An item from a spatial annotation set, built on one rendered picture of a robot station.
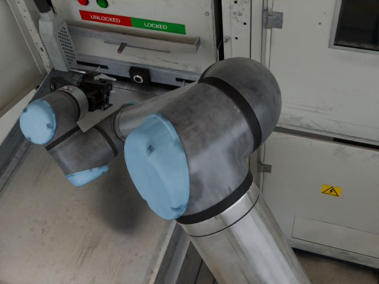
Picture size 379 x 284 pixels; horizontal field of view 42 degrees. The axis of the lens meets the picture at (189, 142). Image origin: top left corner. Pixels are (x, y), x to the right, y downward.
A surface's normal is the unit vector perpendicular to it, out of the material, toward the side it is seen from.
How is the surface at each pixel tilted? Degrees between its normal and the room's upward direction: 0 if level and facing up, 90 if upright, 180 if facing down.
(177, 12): 90
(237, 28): 90
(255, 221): 50
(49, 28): 61
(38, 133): 56
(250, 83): 26
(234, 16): 90
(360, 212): 90
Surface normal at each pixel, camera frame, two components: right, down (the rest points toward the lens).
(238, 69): 0.04, -0.86
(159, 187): -0.79, 0.45
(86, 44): -0.31, 0.77
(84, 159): 0.44, -0.13
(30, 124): -0.36, 0.30
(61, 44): 0.95, 0.19
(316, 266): -0.09, -0.60
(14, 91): 0.81, 0.42
